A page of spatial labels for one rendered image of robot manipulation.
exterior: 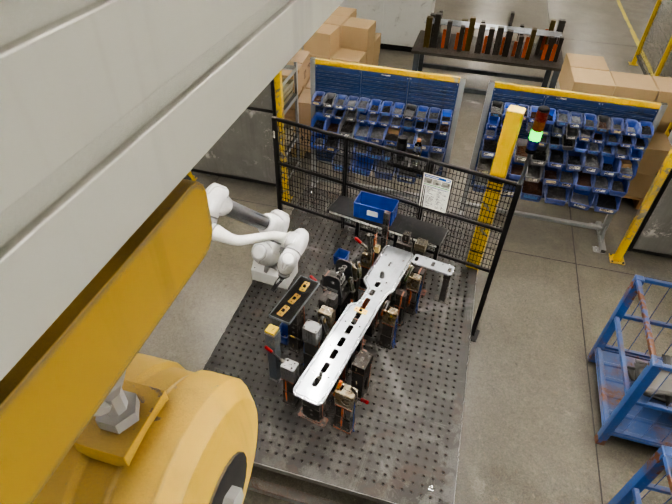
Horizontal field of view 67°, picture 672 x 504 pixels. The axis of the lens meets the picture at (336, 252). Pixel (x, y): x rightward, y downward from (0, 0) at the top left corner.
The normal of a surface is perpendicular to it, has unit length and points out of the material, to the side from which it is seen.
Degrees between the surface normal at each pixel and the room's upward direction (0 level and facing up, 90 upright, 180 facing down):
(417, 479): 0
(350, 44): 90
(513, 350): 0
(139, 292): 90
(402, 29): 90
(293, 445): 0
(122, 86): 90
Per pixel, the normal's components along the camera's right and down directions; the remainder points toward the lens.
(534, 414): 0.02, -0.74
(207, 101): 0.96, 0.19
